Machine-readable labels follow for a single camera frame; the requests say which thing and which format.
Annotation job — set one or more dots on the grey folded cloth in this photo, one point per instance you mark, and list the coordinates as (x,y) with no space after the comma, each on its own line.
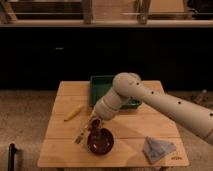
(155,149)

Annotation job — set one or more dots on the wooden table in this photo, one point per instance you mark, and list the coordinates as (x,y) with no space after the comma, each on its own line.
(129,128)

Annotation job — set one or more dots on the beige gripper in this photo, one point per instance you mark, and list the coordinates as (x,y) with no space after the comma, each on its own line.
(109,105)

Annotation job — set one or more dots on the wooden shelf frame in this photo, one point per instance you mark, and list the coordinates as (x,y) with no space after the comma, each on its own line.
(107,13)

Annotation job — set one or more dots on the green rectangular tray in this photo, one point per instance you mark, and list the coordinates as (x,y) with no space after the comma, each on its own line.
(99,86)

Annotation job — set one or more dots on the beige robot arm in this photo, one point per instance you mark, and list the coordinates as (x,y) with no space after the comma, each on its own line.
(193,117)

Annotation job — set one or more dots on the dark purple grapes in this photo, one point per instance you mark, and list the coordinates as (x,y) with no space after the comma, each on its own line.
(95,125)

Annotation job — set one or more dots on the black chair back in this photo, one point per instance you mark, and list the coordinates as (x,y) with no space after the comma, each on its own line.
(11,156)

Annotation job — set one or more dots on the dark purple bowl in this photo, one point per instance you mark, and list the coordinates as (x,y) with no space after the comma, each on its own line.
(100,141)

